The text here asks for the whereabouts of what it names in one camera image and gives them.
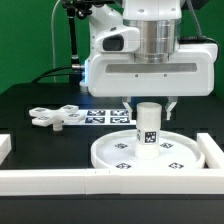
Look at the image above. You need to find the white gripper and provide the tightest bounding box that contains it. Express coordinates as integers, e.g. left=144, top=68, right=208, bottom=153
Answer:
left=85, top=43, right=218, bottom=120

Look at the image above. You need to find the white round table top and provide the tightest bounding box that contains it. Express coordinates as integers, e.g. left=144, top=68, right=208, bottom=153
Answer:
left=91, top=129, right=205, bottom=171

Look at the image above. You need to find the white cross-shaped table base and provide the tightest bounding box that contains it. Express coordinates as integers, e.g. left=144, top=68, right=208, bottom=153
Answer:
left=29, top=105, right=85, bottom=131

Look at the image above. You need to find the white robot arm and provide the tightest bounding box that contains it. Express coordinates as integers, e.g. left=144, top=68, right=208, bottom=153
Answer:
left=80, top=0, right=218, bottom=111

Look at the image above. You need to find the white marker sheet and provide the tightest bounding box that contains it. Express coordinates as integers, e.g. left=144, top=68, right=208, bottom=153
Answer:
left=64, top=109, right=136, bottom=125

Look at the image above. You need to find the white U-shaped fence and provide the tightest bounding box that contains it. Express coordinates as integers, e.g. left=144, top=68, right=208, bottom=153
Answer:
left=0, top=133, right=224, bottom=196

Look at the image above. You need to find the black cable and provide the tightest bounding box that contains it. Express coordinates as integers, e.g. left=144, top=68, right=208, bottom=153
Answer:
left=31, top=64, right=85, bottom=84

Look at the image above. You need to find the black camera stand pole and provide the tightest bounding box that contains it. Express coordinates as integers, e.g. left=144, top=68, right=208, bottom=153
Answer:
left=62, top=0, right=114, bottom=85

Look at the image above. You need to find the white cable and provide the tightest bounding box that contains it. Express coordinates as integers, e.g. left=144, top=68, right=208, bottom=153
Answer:
left=50, top=0, right=63, bottom=84

